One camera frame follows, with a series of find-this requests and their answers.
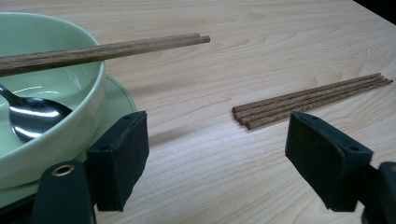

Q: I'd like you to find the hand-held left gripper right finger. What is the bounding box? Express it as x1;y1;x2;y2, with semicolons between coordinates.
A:
284;111;374;213

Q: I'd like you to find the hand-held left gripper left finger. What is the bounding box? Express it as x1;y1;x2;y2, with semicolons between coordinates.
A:
86;110;149;213

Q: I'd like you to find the pile of wooden chopsticks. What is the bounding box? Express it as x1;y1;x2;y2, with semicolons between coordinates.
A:
232;72;394;131

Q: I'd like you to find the green ceramic bowl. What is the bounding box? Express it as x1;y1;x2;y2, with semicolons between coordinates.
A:
0;11;107;190

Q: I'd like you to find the brown wooden chopstick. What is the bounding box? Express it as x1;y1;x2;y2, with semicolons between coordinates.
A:
92;32;201;49
0;35;211;78

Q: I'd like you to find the green ceramic plate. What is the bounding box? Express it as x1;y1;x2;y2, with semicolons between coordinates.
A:
0;75;138;209

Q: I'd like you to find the metal spoon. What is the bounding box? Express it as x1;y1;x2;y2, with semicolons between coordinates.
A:
0;83;73;144

